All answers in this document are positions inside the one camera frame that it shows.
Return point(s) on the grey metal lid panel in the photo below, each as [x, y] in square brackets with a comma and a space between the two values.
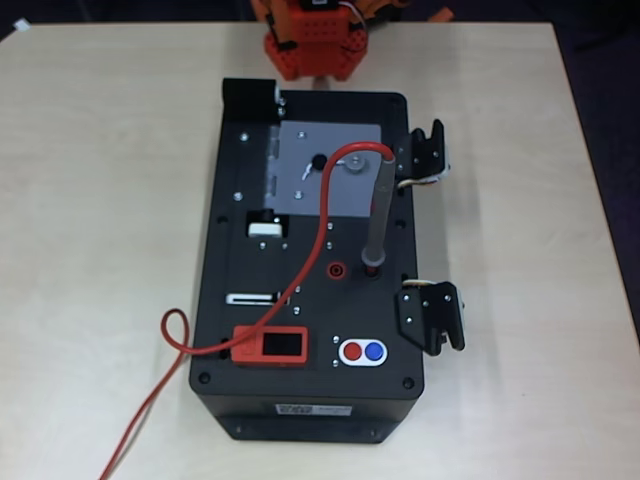
[310, 200]

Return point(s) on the grey test probe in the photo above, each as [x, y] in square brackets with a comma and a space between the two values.
[377, 225]

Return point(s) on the red robot arm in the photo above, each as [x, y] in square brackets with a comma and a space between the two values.
[320, 45]

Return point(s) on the red socket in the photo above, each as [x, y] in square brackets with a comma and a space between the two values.
[336, 270]

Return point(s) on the white angle knob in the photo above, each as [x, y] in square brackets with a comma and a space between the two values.
[265, 230]

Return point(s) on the black socket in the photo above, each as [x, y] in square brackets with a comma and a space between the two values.
[372, 274]

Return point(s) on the black task box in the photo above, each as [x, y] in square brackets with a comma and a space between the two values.
[320, 320]

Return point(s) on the white slot slider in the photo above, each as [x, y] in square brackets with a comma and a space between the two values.
[245, 299]

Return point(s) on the white oval button panel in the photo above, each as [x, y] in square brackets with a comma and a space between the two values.
[363, 342]

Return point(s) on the red display module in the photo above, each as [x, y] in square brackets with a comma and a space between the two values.
[282, 345]

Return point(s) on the red push button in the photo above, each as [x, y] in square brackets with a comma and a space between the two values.
[354, 351]

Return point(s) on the blue push button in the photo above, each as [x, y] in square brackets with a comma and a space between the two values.
[374, 351]

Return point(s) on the white label sticker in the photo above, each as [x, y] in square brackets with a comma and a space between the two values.
[312, 410]

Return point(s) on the small white connector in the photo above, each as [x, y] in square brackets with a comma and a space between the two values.
[22, 25]

